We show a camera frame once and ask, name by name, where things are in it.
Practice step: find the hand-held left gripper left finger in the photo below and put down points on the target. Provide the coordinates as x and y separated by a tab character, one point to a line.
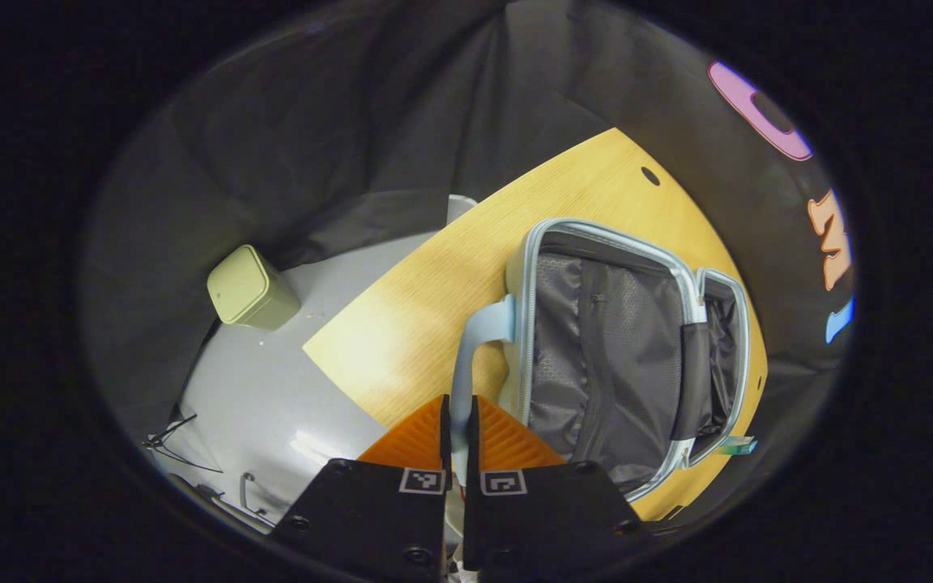
445	445

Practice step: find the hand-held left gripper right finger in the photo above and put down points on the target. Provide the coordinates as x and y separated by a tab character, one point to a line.
472	445

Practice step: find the light blue suitcase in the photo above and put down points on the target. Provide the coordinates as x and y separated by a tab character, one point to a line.
596	348

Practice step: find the blue and white tube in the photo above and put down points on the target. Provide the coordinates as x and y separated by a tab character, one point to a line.
738	444

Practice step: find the green trash bin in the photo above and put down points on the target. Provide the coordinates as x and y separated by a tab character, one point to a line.
252	287

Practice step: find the black backdrop cloth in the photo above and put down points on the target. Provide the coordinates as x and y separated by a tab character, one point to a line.
353	105

